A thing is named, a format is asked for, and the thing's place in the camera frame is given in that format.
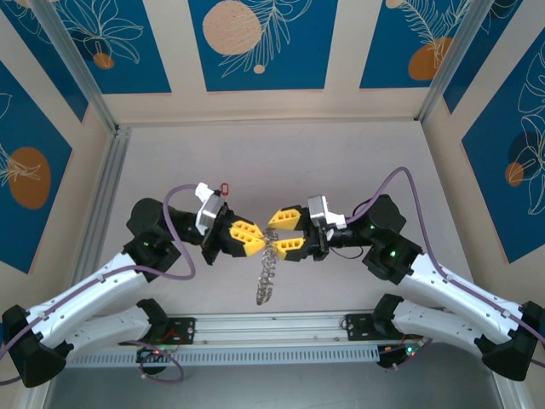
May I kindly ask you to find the aluminium frame post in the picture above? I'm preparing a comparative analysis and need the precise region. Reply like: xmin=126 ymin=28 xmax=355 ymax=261
xmin=29 ymin=0 xmax=120 ymax=135
xmin=415 ymin=0 xmax=491 ymax=124

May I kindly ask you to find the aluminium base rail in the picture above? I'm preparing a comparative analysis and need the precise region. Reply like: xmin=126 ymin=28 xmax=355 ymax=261
xmin=169 ymin=312 xmax=376 ymax=345

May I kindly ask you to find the silver keyring chain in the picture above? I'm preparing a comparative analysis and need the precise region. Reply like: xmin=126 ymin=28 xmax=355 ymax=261
xmin=254 ymin=228 xmax=282 ymax=306

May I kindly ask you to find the grey slotted cable duct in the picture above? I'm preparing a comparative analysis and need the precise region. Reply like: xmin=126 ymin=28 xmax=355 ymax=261
xmin=67 ymin=343 xmax=382 ymax=367

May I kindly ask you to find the blue floral wall panel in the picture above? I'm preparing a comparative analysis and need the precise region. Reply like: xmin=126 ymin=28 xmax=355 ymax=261
xmin=44 ymin=0 xmax=173 ymax=95
xmin=0 ymin=0 xmax=90 ymax=123
xmin=0 ymin=61 xmax=73 ymax=274
xmin=462 ymin=40 xmax=545 ymax=264
xmin=359 ymin=0 xmax=473 ymax=89
xmin=442 ymin=0 xmax=545 ymax=114
xmin=188 ymin=0 xmax=340 ymax=92

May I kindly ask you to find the aluminium table edge rail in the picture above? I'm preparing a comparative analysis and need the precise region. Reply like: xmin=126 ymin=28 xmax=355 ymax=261
xmin=489 ymin=370 xmax=527 ymax=409
xmin=16 ymin=125 xmax=133 ymax=409

